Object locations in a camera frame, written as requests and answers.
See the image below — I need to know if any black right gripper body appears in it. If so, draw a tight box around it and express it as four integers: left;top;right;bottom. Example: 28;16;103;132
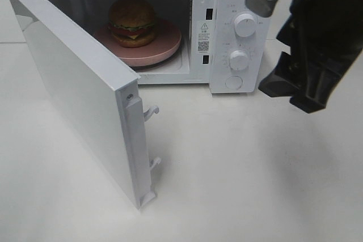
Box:
276;0;362;79

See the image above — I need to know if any round white door release button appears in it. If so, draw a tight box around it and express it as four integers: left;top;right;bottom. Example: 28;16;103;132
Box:
225;76;243;90

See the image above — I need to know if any pink round plate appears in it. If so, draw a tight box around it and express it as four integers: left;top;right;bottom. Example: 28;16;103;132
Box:
94;19;182;67

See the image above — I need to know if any burger with lettuce and tomato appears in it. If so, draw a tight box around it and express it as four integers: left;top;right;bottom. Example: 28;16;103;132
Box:
108;0;157;48

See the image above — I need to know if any white microwave door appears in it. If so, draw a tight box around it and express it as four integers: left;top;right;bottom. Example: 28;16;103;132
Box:
10;0;160;208

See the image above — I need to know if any white upper microwave knob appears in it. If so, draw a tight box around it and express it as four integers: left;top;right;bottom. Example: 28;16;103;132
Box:
233;12;257;37

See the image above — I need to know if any white lower timer knob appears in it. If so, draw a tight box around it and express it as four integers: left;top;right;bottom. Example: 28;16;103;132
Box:
229;50;250;71

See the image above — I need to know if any white warning label sticker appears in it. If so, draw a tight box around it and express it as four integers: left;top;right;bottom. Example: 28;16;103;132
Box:
196;20;213;53

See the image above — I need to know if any white microwave oven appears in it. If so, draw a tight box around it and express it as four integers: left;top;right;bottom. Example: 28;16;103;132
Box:
49;0;269;94

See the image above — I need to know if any glass microwave turntable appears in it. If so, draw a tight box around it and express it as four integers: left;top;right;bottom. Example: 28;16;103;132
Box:
132;54;182;71

